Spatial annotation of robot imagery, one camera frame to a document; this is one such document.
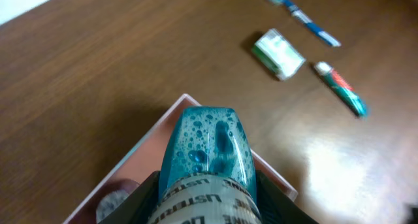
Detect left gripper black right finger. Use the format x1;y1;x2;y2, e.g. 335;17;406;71
256;170;318;224

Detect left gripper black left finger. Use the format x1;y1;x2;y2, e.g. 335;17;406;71
100;171;160;224

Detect clear bottle with purple liquid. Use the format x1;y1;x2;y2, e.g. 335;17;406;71
95;179;139;223

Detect teal mouthwash bottle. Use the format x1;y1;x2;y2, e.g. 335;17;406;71
148;106;262;224

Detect white cardboard box, brown inside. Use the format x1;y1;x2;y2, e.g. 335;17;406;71
67;94;298;223

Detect green red toothpaste tube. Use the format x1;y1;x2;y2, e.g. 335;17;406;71
313;61;368;118

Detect green and white soap box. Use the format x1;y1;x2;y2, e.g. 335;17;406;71
251;29;306;81

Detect blue and white toothbrush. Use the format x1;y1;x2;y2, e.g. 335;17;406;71
269;0;341;47

